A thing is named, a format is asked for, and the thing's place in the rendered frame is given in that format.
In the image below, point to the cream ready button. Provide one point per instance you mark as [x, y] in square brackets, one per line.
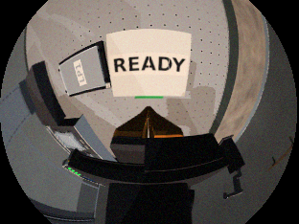
[148, 63]

